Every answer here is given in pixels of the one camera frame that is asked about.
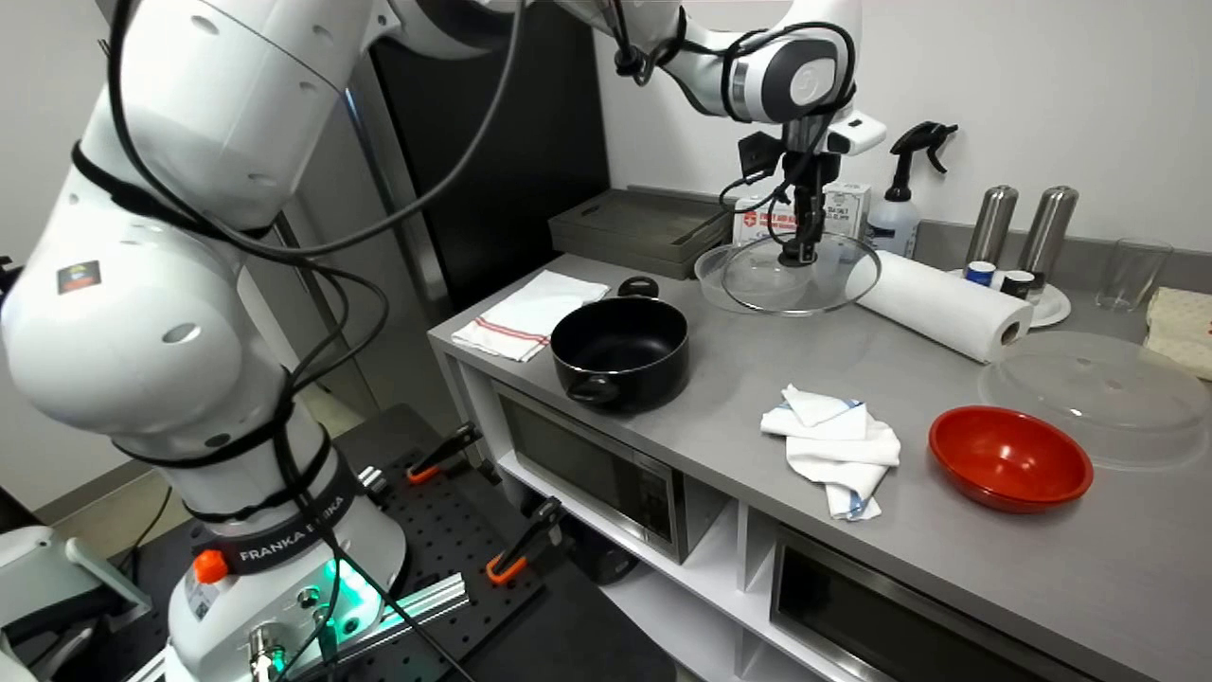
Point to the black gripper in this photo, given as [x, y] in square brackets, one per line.
[808, 175]

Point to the clear glass bowl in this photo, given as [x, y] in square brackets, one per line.
[758, 284]

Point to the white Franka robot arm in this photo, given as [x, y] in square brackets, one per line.
[163, 316]

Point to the small blue-lid jar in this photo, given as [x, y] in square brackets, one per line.
[979, 272]

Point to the small black-lid jar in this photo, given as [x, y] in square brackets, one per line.
[1017, 283]

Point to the black cooking pot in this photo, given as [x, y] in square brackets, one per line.
[618, 368]

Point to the white printed card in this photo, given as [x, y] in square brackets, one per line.
[851, 212]

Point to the red and white box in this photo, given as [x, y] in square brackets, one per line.
[758, 225]

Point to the clear spray bottle black trigger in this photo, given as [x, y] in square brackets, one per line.
[899, 212]

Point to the white paper towel roll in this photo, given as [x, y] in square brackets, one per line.
[942, 303]

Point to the grey sink tray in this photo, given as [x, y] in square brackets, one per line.
[632, 229]

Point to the steel shaker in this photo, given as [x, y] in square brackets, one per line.
[990, 225]
[1048, 229]

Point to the crumpled white cloth blue stripes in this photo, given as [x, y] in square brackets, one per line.
[835, 445]

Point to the white plate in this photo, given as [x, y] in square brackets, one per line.
[1052, 303]

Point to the white towel with red stripes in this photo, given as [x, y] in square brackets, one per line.
[531, 316]

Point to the large black panel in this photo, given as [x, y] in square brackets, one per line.
[505, 154]

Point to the built-in black microwave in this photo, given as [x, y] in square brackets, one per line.
[592, 474]

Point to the clear plastic dome cover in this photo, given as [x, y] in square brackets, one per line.
[1099, 394]

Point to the grey counter cabinet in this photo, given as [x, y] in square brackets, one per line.
[712, 594]

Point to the black robot table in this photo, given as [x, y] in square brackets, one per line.
[555, 629]

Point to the grey device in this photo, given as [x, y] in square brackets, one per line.
[58, 587]

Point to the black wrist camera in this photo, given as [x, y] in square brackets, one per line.
[758, 154]

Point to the aluminium rail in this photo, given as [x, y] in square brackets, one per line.
[404, 606]

